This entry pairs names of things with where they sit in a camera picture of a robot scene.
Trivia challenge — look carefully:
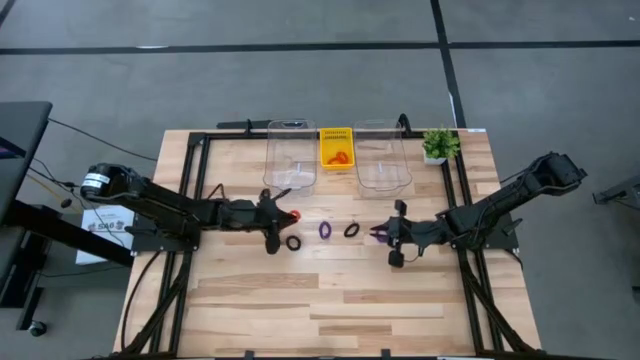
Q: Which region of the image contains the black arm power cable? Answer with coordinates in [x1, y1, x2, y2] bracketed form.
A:
[120, 249, 166, 352]

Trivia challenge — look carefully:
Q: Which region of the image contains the black side desk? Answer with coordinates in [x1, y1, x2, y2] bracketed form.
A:
[0, 101, 135, 334]

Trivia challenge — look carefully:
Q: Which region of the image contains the yellow plastic basket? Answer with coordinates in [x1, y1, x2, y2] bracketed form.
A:
[319, 127, 356, 171]

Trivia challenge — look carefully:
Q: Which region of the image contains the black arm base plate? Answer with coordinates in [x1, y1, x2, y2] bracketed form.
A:
[130, 212, 202, 253]
[448, 212, 521, 251]

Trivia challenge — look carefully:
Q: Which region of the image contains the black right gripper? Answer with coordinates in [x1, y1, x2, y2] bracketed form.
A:
[370, 199, 421, 269]

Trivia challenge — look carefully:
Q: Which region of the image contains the black floor cable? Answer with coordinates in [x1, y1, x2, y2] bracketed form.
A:
[48, 117, 159, 163]

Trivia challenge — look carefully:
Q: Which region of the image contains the clear plastic bin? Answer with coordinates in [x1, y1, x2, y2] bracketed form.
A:
[353, 118, 414, 199]
[263, 118, 319, 197]

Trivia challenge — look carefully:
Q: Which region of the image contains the green plant in white pot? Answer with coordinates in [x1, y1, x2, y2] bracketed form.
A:
[421, 127, 461, 166]

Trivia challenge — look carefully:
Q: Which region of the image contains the white printed paper sheet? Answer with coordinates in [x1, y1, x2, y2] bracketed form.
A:
[74, 204, 136, 266]

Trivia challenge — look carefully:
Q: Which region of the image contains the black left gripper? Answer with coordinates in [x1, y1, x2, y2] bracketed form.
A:
[252, 188, 297, 255]

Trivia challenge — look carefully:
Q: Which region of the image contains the black equipment stand leg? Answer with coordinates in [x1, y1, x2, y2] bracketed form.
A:
[592, 173, 640, 211]

